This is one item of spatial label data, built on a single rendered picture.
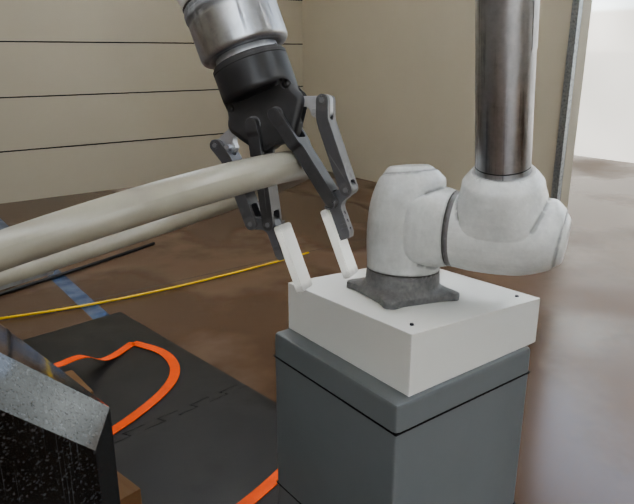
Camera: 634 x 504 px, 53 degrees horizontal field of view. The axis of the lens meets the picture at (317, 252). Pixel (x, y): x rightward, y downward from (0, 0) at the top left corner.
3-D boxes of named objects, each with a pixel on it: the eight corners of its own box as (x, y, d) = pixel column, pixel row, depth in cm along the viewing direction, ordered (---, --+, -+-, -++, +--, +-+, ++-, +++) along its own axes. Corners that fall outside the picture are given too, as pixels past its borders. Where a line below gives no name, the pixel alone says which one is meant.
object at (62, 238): (-213, 354, 67) (-225, 327, 66) (145, 242, 106) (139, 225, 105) (19, 254, 37) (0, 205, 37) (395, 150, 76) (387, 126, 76)
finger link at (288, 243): (279, 225, 63) (272, 227, 63) (303, 291, 63) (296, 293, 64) (290, 221, 66) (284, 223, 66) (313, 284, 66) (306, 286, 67)
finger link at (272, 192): (257, 116, 61) (244, 118, 62) (271, 231, 63) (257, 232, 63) (273, 116, 65) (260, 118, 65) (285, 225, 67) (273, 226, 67)
